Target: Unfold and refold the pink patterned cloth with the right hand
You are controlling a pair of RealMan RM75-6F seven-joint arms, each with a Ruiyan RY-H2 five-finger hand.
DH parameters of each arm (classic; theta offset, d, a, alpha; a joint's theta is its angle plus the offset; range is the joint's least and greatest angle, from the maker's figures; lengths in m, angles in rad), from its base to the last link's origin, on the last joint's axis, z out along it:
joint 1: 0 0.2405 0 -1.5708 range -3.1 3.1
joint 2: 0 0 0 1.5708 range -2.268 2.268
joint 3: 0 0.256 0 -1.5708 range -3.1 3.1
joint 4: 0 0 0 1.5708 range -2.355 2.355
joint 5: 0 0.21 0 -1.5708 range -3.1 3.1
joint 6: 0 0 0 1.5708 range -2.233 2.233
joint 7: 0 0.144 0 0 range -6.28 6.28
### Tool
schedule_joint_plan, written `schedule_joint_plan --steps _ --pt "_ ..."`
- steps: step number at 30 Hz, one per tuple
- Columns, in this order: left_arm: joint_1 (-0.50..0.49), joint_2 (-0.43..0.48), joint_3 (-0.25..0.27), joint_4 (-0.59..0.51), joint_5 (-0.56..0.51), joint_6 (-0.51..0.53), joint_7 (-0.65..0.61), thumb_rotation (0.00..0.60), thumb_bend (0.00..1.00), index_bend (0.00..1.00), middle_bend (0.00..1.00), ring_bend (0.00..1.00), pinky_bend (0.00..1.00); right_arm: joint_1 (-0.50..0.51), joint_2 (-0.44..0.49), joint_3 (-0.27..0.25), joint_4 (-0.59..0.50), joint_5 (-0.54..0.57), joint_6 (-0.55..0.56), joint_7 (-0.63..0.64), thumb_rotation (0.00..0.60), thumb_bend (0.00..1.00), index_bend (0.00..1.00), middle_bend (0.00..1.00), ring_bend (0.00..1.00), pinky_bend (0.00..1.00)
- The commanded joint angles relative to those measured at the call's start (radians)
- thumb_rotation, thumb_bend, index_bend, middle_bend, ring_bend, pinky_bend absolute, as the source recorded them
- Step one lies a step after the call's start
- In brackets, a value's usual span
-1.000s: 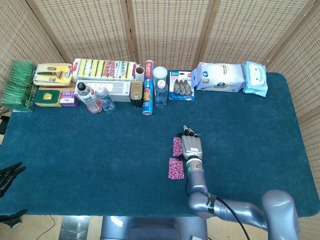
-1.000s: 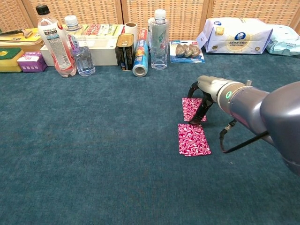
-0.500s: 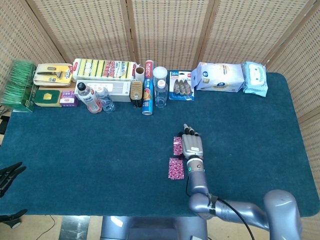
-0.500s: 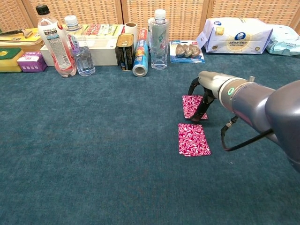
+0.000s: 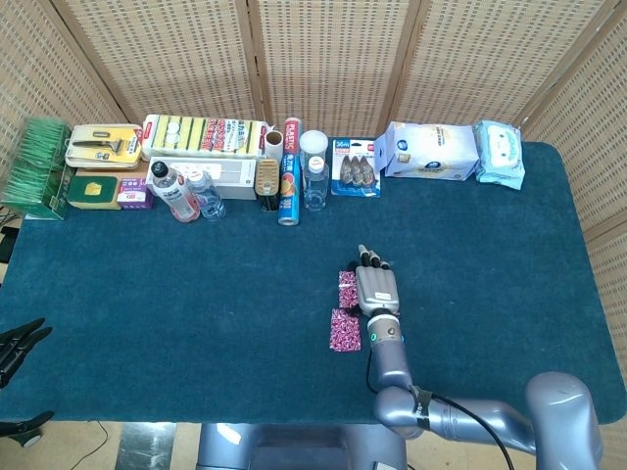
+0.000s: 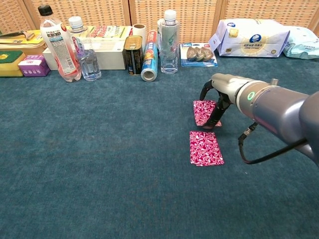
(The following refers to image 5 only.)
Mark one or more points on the tall clear bottle white cap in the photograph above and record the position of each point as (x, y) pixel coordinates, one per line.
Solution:
(316, 188)

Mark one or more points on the black devices on floor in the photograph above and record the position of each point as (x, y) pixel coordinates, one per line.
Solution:
(7, 240)

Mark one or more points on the pink drink bottle black cap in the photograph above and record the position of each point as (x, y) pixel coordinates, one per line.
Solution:
(176, 196)

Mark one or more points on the white tissue pack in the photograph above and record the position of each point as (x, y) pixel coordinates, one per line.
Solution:
(431, 152)

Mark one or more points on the long white carton box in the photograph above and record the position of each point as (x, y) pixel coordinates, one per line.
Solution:
(235, 176)

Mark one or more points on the yellow green sponge multipack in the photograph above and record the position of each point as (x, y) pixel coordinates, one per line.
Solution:
(196, 134)

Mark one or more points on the grey robot torso base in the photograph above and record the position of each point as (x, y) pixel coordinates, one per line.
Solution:
(294, 445)

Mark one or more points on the clear plastic jar white lid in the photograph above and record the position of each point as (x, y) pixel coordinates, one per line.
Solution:
(313, 144)

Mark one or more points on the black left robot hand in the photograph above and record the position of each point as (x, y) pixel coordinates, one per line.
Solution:
(14, 340)

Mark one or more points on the blue plastic wrap box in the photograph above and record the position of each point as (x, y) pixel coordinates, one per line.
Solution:
(289, 186)

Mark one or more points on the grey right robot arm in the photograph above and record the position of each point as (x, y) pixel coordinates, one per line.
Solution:
(392, 362)

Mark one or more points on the woven rattan folding screen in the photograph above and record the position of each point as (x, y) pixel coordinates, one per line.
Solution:
(333, 59)

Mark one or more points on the yellow razor blister package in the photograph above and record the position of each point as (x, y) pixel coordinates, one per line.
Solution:
(98, 144)

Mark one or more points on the small clear water bottle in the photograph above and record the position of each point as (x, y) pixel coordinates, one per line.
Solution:
(208, 198)

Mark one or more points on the small purple box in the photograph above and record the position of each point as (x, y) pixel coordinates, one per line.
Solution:
(134, 196)

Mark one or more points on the light blue wet wipes pack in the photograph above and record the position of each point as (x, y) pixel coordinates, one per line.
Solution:
(499, 156)

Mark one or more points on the green yellow scouring sponge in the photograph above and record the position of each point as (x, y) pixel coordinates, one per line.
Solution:
(93, 191)

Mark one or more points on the grey caster wheel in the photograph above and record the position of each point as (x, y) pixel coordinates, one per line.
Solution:
(30, 437)

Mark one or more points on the blue blister pack of hooks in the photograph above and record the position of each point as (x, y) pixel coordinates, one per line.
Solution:
(355, 169)

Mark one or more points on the teal felt table mat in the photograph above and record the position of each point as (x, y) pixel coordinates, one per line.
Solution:
(196, 294)

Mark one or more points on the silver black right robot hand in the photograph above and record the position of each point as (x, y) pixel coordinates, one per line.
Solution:
(377, 291)

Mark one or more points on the green toothpick box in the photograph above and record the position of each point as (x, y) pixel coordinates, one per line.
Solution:
(34, 166)

